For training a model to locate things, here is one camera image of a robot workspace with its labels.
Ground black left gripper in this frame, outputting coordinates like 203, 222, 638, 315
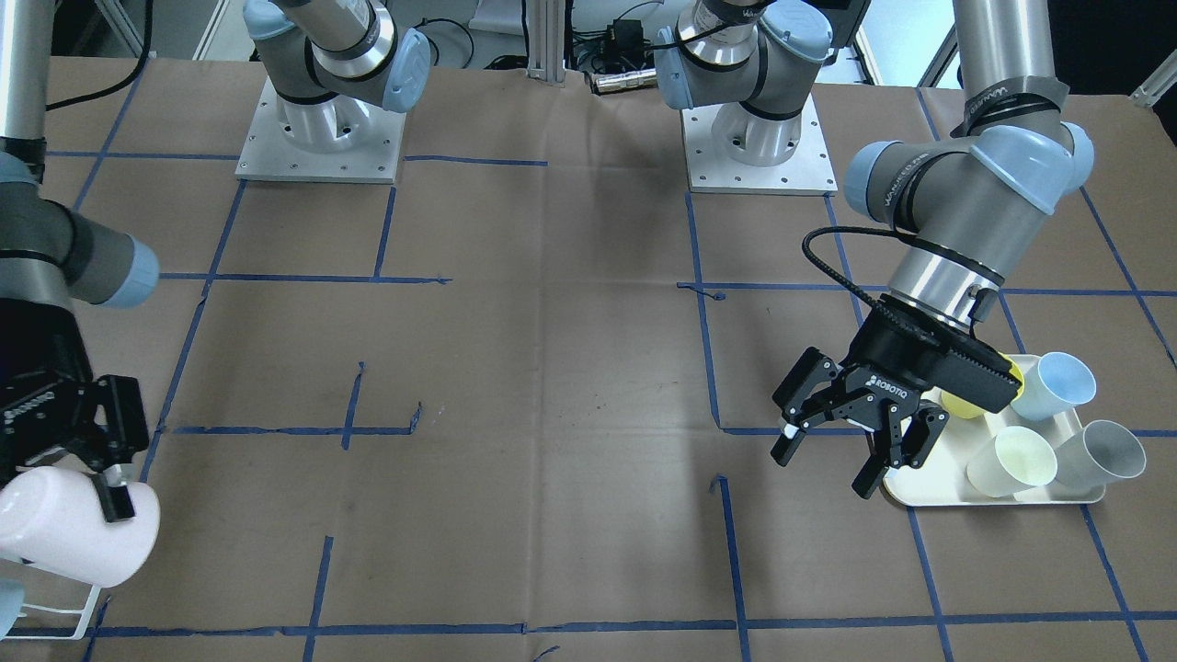
771, 299, 1022, 499

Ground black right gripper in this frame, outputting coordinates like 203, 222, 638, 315
1, 299, 149, 523

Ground pink plastic cup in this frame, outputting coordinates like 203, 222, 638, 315
1, 468, 160, 589

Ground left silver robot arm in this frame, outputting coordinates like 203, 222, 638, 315
652, 1, 1093, 498

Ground yellow plastic cup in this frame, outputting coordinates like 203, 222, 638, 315
940, 359, 1025, 421

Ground cream white plastic cup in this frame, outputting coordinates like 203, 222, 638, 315
966, 425, 1058, 497

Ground grey plastic cup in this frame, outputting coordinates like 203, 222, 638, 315
1056, 419, 1148, 490

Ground cream bunny print tray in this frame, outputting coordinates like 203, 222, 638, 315
884, 355, 1106, 507

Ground white wire cup rack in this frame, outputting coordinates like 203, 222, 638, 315
1, 563, 104, 641

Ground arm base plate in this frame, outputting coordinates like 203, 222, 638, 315
680, 97, 838, 196
235, 80, 406, 185

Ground aluminium frame post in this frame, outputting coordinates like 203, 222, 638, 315
521, 0, 570, 87

